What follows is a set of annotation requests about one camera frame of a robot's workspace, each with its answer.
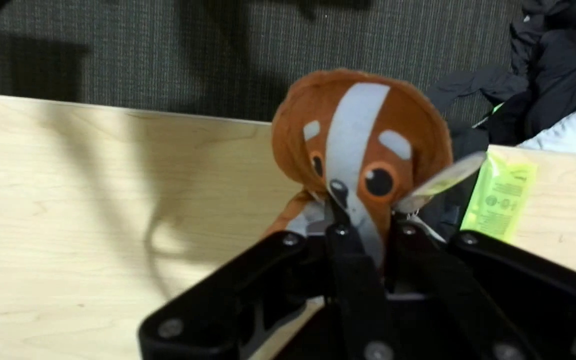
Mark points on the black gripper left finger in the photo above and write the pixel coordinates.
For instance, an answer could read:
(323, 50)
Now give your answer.
(239, 306)

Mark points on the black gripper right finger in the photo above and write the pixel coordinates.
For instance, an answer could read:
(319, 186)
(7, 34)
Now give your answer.
(501, 302)

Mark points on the brown plush dog toy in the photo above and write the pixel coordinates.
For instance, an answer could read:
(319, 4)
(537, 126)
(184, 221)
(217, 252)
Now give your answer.
(357, 145)

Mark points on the yellow green packet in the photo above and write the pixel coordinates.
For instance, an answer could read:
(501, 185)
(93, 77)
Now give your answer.
(499, 197)

